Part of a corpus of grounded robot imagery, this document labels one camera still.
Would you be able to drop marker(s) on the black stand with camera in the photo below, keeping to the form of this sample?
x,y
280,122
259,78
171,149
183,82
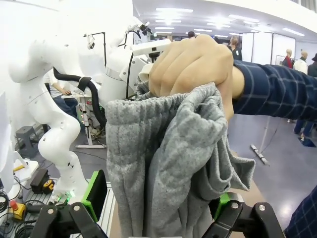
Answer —
x,y
91,43

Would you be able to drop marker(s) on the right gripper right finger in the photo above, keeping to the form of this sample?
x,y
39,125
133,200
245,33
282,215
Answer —
x,y
237,218

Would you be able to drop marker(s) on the white desk frame leg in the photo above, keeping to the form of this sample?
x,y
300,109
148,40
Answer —
x,y
260,155

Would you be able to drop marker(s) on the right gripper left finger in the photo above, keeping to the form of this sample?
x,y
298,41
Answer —
x,y
96,193

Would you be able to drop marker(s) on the grey step stool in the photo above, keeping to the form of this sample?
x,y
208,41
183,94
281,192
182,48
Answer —
x,y
26,138

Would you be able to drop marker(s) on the grey training pants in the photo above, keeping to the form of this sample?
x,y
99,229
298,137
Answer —
x,y
148,148

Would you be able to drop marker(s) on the person's right hand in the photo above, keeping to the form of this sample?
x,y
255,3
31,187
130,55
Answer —
x,y
198,62

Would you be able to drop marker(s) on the yellow emergency stop button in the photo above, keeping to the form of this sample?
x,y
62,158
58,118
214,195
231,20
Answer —
x,y
18,210

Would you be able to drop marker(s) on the dark blue floor object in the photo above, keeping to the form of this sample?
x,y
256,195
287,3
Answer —
x,y
309,141

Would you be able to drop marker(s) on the black box device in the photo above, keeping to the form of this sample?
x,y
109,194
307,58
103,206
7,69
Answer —
x,y
37,178

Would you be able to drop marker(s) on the yellow black tape measure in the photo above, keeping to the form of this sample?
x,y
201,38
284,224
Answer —
x,y
48,186

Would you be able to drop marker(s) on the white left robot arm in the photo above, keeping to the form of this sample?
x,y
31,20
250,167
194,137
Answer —
x,y
57,138

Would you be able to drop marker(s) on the mannequin in white jacket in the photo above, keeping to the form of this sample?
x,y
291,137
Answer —
x,y
301,64

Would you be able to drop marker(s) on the figure with black hat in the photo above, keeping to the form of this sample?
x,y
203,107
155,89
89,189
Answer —
x,y
314,62

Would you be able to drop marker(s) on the mannequin in dark red clothes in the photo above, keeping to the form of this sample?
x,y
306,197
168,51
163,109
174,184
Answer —
x,y
287,59

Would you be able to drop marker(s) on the seated person in jeans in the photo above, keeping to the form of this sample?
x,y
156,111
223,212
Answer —
x,y
63,105

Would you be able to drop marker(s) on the blue jeans mannequin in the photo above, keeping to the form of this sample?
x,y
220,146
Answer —
x,y
303,126

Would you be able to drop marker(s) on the person's right forearm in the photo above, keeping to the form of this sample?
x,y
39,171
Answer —
x,y
277,91

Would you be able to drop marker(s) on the person in navy plaid shirt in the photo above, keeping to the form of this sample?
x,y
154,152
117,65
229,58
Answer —
x,y
304,218

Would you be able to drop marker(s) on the white partition panel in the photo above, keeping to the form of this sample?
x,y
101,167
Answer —
x,y
262,47

